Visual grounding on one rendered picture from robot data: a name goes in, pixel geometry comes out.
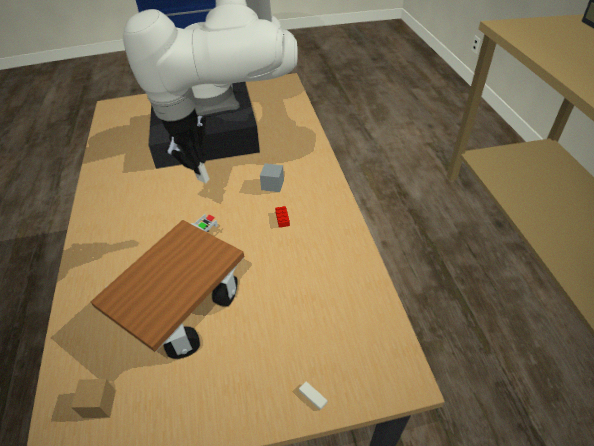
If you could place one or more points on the brown cube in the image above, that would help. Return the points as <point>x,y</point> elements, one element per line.
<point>93,398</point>

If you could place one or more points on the red toy brick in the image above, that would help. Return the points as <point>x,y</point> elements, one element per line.
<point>282,216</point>

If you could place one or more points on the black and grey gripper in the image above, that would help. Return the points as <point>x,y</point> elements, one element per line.
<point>192,140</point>

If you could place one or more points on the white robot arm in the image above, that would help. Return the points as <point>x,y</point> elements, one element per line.
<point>231,46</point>

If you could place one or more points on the wooden dolly on casters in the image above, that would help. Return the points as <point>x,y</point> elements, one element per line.
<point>155,295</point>

